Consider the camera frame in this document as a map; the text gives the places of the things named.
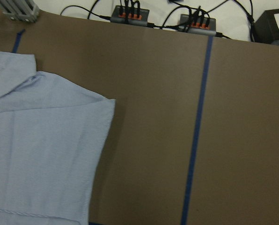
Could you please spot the light blue striped shirt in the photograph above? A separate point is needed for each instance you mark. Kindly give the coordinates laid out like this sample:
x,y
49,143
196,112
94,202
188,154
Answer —
x,y
52,133

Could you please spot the far orange usb hub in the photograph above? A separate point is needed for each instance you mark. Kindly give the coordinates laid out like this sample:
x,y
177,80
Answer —
x,y
135,17

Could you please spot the orange usb hub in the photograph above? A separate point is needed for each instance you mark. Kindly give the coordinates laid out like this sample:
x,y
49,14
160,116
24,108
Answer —
x,y
135,17
207,26

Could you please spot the near orange usb hub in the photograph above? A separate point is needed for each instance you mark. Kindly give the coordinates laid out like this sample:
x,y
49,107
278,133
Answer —
x,y
207,26

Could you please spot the black box with label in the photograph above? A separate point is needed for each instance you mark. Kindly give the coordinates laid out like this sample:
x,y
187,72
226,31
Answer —
x,y
267,27

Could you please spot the aluminium frame post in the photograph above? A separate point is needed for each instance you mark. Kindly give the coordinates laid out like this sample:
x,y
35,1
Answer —
x,y
20,10

